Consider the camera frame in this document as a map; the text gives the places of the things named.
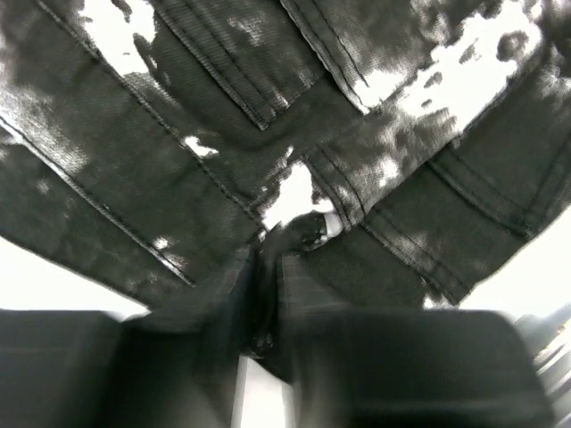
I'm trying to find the black white splatter trousers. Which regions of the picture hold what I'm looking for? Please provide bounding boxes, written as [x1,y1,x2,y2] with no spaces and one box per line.
[1,1,570,307]

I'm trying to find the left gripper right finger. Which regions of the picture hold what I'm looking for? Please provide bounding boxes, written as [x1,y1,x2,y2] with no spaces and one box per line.
[267,254,555,427]

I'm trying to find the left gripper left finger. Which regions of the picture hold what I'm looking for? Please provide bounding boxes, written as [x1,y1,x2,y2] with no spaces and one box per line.
[1,249,255,427]

